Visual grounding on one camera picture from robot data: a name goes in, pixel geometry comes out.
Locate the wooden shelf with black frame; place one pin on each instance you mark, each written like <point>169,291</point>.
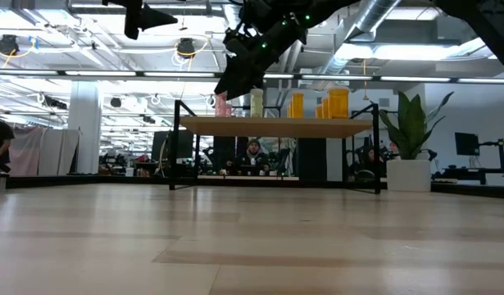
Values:
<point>276,128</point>

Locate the black desk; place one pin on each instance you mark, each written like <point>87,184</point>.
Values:
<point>473,172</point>

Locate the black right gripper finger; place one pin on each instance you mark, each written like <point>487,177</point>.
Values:
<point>241,82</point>

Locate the overhead bar with light strips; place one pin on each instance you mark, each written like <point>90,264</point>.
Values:
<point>100,73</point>

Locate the black monitor on arm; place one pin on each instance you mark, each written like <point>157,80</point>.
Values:
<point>466,143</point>

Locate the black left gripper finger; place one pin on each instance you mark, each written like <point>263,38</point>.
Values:
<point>133,20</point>

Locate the silver ventilation duct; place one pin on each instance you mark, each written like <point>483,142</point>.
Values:
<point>370,16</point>

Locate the pale green pill bottle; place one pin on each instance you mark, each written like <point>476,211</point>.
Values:
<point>256,104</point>

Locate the grey cloth partition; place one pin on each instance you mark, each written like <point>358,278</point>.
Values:
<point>59,151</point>
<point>28,149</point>

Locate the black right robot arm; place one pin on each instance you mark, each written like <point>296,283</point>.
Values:
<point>493,24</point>

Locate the black ceiling device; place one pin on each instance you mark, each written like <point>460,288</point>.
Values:
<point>7,44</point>
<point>186,47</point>

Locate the black monitor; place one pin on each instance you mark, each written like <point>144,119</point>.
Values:
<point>161,145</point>

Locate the white building column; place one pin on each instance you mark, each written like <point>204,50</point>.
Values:
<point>84,131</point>

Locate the green plant in white pot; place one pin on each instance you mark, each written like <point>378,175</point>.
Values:
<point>411,123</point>

